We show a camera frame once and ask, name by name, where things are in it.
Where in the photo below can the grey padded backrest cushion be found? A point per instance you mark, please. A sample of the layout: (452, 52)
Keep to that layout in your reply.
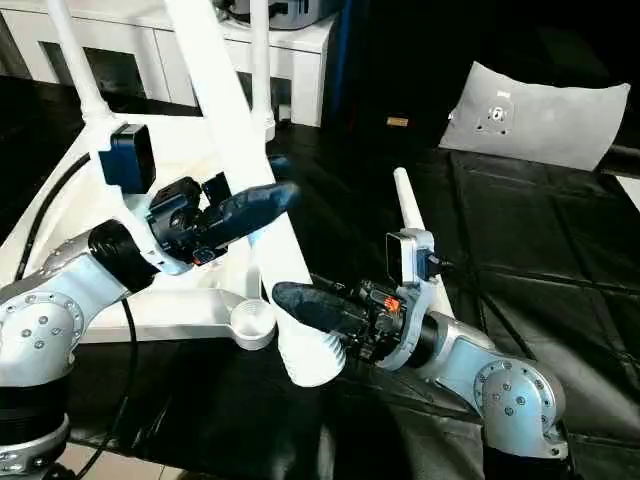
(535, 120)

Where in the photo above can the black furniture with gold label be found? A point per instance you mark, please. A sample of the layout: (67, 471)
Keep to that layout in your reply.
(425, 60)

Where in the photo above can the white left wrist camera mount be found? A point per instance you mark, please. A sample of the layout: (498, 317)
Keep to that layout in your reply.
(125, 160)

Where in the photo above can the black rod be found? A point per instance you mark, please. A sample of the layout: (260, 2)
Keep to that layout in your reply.
(625, 151)

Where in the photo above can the white plastic table leg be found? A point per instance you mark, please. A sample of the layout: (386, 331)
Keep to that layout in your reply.
(261, 65)
(225, 100)
(412, 205)
(80, 65)

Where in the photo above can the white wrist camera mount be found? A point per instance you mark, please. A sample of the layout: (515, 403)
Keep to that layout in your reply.
(407, 255)
(125, 160)

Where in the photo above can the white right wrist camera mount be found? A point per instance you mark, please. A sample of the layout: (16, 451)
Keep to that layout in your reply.
(407, 255)

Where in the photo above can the white glass-door cabinet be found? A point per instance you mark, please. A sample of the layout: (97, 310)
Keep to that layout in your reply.
(150, 45)

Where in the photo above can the white flat board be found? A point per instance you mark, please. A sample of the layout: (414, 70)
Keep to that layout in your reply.
(631, 192)

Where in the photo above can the white plastic table top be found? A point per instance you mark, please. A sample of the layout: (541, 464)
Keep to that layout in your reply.
(60, 200)

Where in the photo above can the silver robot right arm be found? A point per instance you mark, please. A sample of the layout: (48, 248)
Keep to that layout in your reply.
(505, 375)

